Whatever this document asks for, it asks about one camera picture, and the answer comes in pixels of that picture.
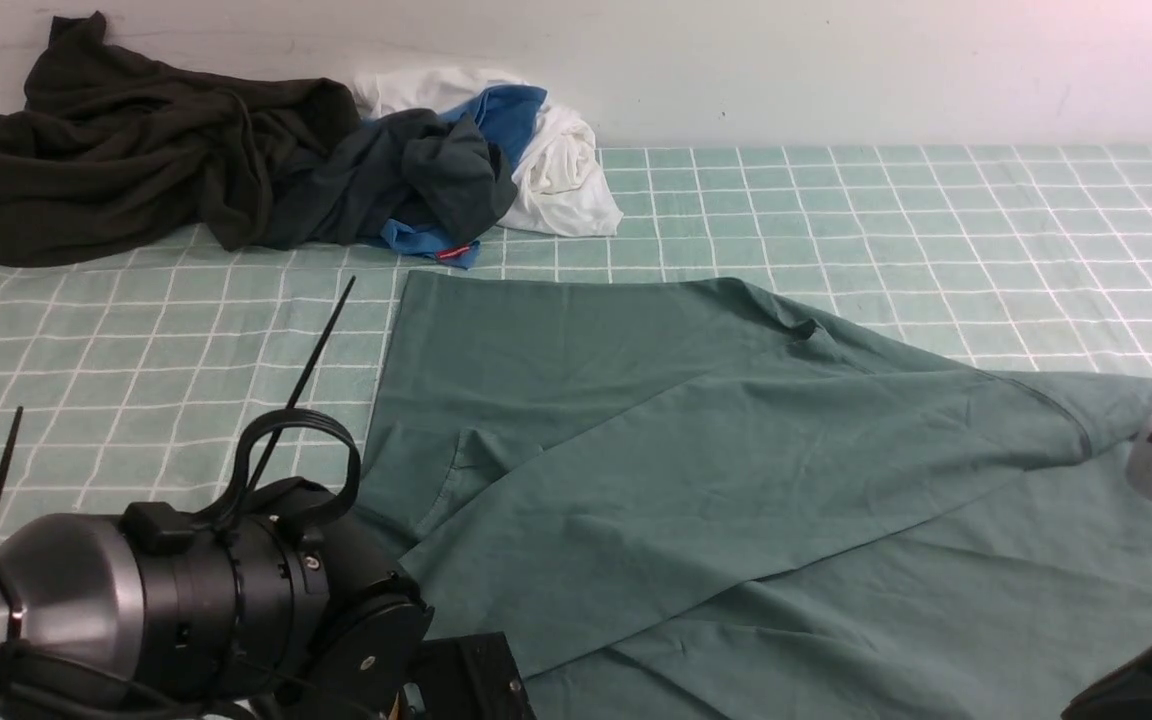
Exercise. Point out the green checkered tablecloth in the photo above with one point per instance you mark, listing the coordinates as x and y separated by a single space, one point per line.
138 372

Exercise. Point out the dark olive crumpled garment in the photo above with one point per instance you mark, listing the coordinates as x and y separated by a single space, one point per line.
114 150

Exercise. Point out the dark grey crumpled garment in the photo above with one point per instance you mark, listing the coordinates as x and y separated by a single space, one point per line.
412 172

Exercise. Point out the blue crumpled garment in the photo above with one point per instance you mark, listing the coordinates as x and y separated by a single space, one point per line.
496 115

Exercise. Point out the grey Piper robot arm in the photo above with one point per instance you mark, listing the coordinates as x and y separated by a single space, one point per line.
136 610

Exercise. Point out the green long-sleeve shirt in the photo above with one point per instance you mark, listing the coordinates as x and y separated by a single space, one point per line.
698 500

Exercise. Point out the white crumpled garment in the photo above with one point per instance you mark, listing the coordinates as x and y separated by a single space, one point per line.
563 189

